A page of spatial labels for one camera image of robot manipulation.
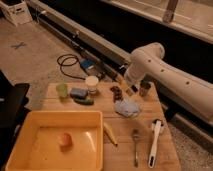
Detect white handled brush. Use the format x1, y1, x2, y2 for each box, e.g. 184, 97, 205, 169
148, 119, 163, 168

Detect pink peach toy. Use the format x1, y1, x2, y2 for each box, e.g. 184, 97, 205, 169
59, 133, 72, 147

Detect metal fork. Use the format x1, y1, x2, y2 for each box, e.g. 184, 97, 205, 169
132, 129, 140, 167

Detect black chair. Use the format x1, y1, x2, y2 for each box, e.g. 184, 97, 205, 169
0, 69, 30, 168

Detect dark metal cup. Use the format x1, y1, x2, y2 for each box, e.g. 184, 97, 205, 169
139, 81, 151, 97

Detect white cardboard box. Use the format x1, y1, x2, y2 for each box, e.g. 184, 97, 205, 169
0, 0, 32, 26

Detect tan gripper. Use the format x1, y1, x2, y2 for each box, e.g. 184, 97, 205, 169
120, 79, 137, 96

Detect green cucumber toy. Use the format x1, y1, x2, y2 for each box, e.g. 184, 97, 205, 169
73, 98, 94, 105

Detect blue crumpled cloth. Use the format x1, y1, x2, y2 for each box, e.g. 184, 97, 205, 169
115, 99, 140, 117

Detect yellow plastic tray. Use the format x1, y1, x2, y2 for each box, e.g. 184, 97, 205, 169
6, 111, 103, 171

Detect green plastic cup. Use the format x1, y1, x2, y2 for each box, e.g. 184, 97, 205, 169
56, 83, 68, 98

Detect dark grape bunch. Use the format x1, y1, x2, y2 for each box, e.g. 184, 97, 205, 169
110, 86, 123, 102

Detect blue power box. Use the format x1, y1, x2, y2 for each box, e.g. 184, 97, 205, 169
80, 59, 96, 75

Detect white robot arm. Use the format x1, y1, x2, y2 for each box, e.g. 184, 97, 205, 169
124, 42, 213, 126

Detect black cable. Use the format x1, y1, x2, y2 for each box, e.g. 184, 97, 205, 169
56, 53, 87, 81

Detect wooden board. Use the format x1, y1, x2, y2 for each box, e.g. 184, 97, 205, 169
43, 82, 181, 171

